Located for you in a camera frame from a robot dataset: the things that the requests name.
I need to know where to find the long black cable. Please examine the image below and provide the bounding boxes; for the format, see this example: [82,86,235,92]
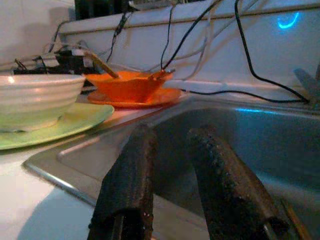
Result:
[179,88,310,104]

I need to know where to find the orange plate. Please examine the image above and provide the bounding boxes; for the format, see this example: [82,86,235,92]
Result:
[87,87,182,109]

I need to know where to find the steel faucet lever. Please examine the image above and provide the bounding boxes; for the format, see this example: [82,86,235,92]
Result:
[293,67,320,101]

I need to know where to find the brown woven stick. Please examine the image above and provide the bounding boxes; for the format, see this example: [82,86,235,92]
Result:
[83,51,120,79]

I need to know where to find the stainless steel sink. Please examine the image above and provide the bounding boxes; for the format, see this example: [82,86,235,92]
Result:
[22,99,320,240]

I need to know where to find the metal spoon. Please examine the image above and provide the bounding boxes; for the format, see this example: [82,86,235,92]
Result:
[148,68,176,81]

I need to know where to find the thick black cable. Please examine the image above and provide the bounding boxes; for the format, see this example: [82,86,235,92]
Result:
[234,0,311,104]

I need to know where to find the orange bowl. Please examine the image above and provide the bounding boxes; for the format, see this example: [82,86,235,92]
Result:
[84,70,174,104]

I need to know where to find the wooden chopstick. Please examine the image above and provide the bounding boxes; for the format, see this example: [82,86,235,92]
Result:
[281,198,307,240]

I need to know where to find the thin black cable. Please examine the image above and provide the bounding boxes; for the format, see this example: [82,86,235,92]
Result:
[159,6,175,70]

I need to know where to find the light green plate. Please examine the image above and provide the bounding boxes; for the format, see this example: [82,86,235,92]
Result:
[0,102,115,151]

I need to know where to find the black box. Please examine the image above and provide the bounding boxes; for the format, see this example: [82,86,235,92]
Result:
[74,0,131,21]

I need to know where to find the white cable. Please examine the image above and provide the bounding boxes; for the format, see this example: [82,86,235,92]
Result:
[184,9,213,81]
[147,0,260,72]

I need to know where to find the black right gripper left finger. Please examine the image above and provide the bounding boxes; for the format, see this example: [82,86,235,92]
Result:
[87,124,159,240]

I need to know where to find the knotted black cable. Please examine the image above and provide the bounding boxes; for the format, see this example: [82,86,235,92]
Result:
[106,11,132,63]

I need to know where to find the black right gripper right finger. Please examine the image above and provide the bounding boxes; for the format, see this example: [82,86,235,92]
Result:
[186,126,290,240]

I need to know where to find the white ribbed ceramic bowl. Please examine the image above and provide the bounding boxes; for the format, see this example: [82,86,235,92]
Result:
[0,73,87,133]

